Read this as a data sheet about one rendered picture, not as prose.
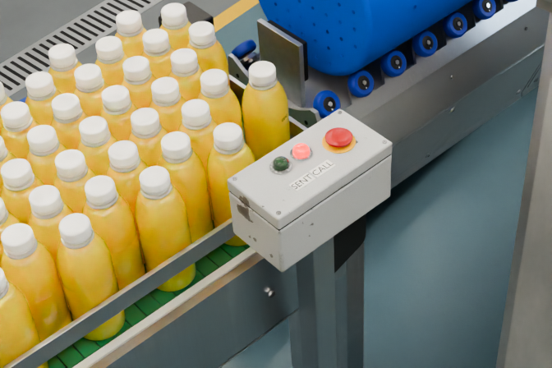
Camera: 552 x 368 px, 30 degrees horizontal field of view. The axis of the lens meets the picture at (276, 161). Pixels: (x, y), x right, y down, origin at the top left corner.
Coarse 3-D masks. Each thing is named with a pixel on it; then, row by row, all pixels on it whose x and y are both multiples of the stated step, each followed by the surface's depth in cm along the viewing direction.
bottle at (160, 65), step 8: (144, 48) 156; (168, 48) 156; (144, 56) 157; (152, 56) 155; (160, 56) 156; (168, 56) 156; (152, 64) 156; (160, 64) 156; (168, 64) 156; (152, 72) 156; (160, 72) 156; (168, 72) 157
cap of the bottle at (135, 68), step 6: (126, 60) 151; (132, 60) 151; (138, 60) 151; (144, 60) 151; (126, 66) 150; (132, 66) 150; (138, 66) 150; (144, 66) 150; (126, 72) 150; (132, 72) 149; (138, 72) 149; (144, 72) 150; (126, 78) 151; (132, 78) 150; (138, 78) 150; (144, 78) 150
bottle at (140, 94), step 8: (128, 80) 151; (144, 80) 151; (152, 80) 152; (128, 88) 151; (136, 88) 151; (144, 88) 151; (136, 96) 151; (144, 96) 151; (136, 104) 152; (144, 104) 152
